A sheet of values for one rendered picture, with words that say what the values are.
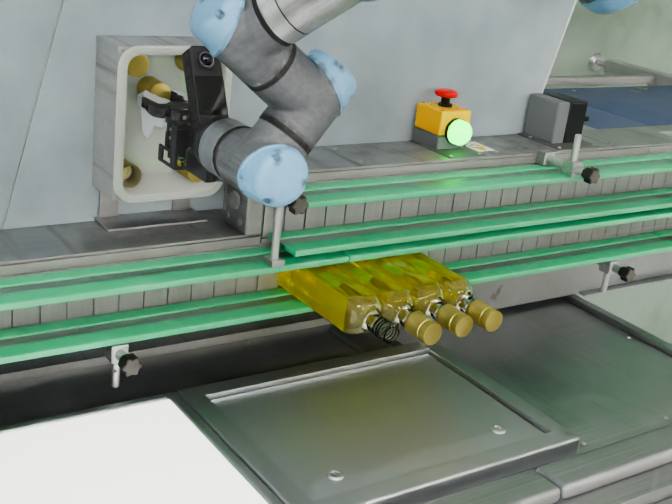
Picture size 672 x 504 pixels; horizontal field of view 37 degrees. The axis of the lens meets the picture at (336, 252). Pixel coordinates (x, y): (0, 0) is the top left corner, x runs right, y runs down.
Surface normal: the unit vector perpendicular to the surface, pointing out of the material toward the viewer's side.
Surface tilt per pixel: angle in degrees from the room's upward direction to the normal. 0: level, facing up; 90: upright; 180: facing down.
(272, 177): 1
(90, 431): 90
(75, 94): 0
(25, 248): 90
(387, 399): 90
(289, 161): 1
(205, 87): 30
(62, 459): 90
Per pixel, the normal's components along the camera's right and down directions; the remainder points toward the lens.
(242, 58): 0.00, 0.77
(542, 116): -0.82, 0.11
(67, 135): 0.56, 0.35
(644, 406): 0.11, -0.93
